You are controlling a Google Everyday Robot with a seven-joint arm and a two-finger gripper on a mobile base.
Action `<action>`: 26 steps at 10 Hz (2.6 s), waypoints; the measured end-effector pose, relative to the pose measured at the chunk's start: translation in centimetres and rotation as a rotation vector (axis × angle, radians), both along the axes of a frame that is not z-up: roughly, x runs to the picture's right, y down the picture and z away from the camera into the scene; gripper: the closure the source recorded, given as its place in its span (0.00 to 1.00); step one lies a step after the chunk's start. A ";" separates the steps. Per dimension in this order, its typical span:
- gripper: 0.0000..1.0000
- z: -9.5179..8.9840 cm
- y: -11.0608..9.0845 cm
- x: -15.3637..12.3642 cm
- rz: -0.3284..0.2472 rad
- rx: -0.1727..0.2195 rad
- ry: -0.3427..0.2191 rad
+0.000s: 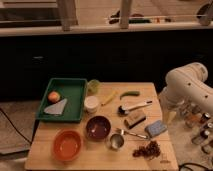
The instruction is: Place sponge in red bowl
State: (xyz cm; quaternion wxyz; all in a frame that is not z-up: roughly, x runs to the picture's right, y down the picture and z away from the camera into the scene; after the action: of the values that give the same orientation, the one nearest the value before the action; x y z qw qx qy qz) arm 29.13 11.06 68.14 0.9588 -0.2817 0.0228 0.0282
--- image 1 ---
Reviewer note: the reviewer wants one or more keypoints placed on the green plastic tray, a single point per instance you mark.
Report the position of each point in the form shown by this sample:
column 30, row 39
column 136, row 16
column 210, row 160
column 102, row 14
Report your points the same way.
column 72, row 89

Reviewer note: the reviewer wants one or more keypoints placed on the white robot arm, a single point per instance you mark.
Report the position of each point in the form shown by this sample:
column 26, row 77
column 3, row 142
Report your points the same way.
column 186, row 83

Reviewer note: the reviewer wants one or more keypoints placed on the green plastic cup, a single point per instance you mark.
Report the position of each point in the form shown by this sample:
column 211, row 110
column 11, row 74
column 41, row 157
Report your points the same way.
column 93, row 86

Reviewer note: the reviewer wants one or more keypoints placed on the dark maroon bowl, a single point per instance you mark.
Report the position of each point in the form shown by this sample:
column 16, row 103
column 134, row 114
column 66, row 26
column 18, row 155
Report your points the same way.
column 98, row 128

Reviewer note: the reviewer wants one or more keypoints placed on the brown dried crumbs pile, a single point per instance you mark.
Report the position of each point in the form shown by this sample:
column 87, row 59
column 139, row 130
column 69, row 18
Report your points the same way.
column 150, row 151

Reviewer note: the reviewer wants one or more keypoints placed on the green pepper toy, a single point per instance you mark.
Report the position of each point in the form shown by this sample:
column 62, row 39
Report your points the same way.
column 130, row 93

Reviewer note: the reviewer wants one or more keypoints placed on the blue sponge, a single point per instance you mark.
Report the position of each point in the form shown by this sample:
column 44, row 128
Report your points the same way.
column 155, row 128

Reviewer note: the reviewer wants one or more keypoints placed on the white round container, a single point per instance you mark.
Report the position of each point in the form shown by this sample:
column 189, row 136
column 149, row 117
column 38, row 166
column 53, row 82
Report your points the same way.
column 91, row 104

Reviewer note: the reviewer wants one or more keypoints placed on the yellow banana toy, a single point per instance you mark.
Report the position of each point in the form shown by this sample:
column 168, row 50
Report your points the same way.
column 108, row 98

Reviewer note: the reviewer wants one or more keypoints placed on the spice bottles cluster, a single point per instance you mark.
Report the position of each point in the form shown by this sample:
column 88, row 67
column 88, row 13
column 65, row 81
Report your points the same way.
column 199, row 122

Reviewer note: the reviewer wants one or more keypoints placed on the small metal cup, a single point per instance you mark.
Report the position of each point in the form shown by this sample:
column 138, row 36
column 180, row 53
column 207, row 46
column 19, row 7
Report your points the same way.
column 115, row 142

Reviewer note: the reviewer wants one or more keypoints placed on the orange fruit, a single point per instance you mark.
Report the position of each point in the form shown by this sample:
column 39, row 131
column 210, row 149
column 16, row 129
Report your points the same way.
column 54, row 96

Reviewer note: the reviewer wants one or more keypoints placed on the grey folded cloth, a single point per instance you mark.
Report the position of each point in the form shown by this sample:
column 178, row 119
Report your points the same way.
column 57, row 108

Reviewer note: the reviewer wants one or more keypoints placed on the orange red bowl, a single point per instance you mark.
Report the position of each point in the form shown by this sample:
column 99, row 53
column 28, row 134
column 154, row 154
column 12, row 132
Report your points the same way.
column 66, row 145

